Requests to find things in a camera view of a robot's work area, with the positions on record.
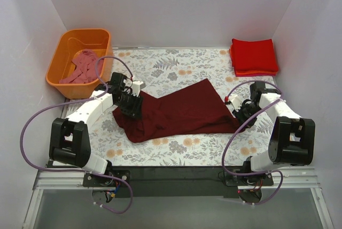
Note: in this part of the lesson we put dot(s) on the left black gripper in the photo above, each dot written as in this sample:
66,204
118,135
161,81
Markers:
132,105

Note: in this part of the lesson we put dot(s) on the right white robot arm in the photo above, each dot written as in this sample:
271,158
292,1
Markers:
292,139

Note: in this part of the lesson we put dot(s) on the orange plastic basket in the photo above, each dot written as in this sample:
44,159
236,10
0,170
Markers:
71,44

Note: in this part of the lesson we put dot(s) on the orange folded t shirt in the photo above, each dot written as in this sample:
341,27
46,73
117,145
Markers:
250,72

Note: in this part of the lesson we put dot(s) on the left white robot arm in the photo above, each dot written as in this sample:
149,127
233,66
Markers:
70,142

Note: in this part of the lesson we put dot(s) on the dark maroon t shirt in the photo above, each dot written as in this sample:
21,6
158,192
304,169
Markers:
196,109

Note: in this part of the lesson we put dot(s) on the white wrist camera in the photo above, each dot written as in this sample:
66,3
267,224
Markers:
135,86
233,100

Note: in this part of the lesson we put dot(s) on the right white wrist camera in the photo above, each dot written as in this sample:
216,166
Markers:
233,100

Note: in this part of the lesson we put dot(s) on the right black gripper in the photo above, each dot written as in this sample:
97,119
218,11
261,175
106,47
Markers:
245,116

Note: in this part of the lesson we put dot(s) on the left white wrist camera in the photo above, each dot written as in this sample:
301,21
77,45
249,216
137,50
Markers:
135,86

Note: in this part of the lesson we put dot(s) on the pink t shirt in basket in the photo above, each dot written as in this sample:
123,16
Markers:
85,71

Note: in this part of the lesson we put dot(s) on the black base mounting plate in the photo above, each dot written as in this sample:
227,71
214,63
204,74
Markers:
178,181

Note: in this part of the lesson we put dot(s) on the red folded t shirt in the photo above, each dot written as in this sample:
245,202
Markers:
249,57

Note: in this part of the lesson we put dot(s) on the aluminium frame rail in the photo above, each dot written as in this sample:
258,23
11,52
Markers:
294,177

